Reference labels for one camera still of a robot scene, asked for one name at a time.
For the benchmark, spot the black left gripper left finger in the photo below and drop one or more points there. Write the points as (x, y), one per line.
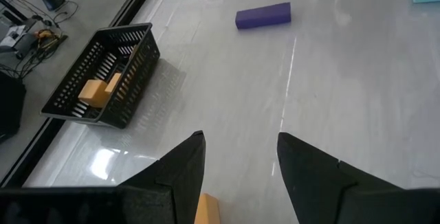
(182, 169)

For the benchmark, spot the orange foam block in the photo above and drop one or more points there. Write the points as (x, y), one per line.
(208, 210)
(93, 93)
(113, 82)

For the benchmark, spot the black plastic basket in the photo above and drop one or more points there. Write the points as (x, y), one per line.
(137, 79)

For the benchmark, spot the black computer tower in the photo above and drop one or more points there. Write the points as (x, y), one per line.
(10, 107)

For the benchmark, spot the purple foam block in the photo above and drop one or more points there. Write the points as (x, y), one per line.
(263, 15)

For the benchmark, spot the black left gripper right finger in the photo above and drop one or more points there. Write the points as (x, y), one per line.
(316, 176)

